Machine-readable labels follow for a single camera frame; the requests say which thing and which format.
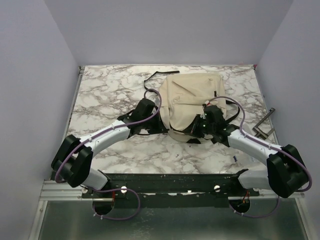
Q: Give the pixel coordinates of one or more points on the black metal base plate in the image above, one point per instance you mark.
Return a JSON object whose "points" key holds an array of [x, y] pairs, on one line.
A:
{"points": [[129, 188]]}

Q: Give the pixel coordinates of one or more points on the aluminium rail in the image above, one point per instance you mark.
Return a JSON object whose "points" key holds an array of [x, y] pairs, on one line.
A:
{"points": [[52, 191]]}

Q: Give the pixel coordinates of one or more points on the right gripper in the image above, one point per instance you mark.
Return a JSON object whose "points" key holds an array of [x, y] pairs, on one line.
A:
{"points": [[192, 129]]}

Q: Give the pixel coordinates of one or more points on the cream canvas backpack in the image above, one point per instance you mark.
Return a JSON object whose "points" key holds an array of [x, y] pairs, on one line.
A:
{"points": [[182, 97]]}

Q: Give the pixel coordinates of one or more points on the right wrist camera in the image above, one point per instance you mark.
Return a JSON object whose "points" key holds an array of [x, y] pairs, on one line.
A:
{"points": [[206, 104]]}

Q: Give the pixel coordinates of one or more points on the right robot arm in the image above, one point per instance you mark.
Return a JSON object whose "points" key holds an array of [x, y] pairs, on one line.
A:
{"points": [[285, 171]]}

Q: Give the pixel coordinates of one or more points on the grey metal bracket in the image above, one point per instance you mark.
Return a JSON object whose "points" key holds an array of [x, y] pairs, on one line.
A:
{"points": [[259, 128]]}

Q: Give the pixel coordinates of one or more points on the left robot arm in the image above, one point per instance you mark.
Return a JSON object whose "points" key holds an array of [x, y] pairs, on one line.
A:
{"points": [[72, 162]]}

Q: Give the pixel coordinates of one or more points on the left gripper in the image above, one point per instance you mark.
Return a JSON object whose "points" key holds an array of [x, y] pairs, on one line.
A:
{"points": [[160, 128]]}

